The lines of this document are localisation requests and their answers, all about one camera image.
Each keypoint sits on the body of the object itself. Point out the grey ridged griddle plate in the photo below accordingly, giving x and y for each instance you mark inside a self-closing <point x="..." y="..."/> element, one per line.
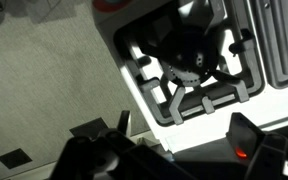
<point x="271" y="19"/>

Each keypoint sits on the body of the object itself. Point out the red round stove knob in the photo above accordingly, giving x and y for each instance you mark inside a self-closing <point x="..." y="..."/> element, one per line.
<point x="109" y="5"/>

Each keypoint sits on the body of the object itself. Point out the black round stove burner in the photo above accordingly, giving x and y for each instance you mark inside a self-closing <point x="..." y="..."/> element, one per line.
<point x="189" y="57"/>

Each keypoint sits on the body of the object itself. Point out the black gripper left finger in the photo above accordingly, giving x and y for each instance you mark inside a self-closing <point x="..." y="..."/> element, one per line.
<point x="124" y="123"/>

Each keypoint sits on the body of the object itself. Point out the white toy stove top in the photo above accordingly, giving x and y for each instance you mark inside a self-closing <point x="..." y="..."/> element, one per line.
<point x="268" y="109"/>

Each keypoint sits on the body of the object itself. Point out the grey toy microwave oven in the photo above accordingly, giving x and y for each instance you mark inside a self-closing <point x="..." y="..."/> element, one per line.
<point x="216" y="160"/>

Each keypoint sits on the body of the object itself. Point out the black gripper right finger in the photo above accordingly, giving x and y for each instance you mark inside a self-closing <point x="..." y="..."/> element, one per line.
<point x="244" y="134"/>

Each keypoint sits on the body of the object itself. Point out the grey burner grate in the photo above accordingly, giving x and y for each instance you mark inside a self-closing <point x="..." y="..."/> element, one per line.
<point x="237" y="77"/>

